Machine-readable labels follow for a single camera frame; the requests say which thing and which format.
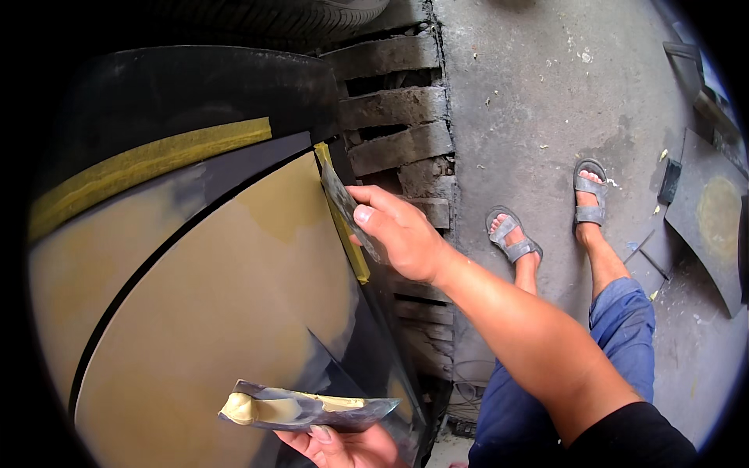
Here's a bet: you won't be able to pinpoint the person's left hand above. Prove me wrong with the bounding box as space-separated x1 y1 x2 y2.
275 425 412 468

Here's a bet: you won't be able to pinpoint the person's right hand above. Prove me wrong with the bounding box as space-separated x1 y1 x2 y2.
345 185 455 287

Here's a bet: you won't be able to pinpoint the metal putty mixing board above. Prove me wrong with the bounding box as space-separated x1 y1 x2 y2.
218 379 402 434

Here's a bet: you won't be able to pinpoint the metal putty spreader blade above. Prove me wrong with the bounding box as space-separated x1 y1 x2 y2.
319 161 388 265

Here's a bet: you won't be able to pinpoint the short yellow masking tape strip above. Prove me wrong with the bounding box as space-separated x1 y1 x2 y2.
314 142 372 285

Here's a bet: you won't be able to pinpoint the concrete drain grate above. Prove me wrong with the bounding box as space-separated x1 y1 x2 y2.
321 23 458 384

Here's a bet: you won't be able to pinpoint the beige filler putty blob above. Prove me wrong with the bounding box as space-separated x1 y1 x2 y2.
219 392 306 426

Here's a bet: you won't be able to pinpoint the dark car body with filler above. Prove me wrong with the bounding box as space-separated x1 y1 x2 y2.
26 46 435 468

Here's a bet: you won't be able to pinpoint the person's legs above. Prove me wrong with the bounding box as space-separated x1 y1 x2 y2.
468 158 657 468

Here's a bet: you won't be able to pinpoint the grey flat metal sheet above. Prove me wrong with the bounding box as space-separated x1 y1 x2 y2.
623 225 682 299

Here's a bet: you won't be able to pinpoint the black car tyre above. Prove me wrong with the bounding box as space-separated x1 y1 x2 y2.
146 0 390 49

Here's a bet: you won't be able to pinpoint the long yellow masking tape strip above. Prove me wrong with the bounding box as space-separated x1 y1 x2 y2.
28 117 273 241

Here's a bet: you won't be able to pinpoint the black sanding block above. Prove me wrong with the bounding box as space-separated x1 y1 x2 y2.
658 158 683 206

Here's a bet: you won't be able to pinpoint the person's body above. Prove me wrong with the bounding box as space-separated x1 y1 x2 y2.
561 401 700 468

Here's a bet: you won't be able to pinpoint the dark car panel with filler patch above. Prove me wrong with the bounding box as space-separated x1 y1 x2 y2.
664 129 749 319

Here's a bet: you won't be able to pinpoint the dark metal car trim part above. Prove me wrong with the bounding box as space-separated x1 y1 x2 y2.
663 41 749 179

